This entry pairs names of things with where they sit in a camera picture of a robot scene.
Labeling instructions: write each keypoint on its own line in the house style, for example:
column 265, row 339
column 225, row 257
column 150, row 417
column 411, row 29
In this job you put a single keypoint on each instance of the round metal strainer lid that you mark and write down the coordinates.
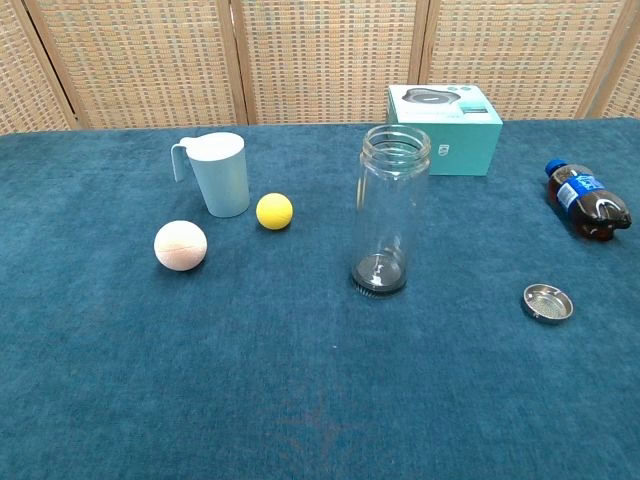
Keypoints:
column 548, row 306

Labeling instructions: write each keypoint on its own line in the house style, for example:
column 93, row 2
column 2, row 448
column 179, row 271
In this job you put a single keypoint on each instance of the clear glass jar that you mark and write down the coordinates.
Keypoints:
column 391, row 200

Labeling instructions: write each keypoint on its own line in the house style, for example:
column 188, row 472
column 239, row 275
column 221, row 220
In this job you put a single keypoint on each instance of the yellow ball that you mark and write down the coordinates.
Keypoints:
column 274, row 211

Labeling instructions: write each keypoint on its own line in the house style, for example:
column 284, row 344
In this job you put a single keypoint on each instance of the teal velvet tablecloth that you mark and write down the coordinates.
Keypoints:
column 280, row 360

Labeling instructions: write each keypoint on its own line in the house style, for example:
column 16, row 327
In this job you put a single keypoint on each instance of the pale pink ball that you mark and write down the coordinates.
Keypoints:
column 180, row 245

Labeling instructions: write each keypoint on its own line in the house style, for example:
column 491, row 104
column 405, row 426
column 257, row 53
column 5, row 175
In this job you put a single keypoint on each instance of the teal product box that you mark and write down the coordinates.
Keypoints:
column 460, row 140

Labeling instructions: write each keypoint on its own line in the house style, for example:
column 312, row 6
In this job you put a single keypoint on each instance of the woven rattan folding screen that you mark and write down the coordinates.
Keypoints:
column 320, row 60

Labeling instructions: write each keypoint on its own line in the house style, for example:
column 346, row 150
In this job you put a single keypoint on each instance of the cola bottle with blue label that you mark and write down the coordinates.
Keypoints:
column 585, row 200

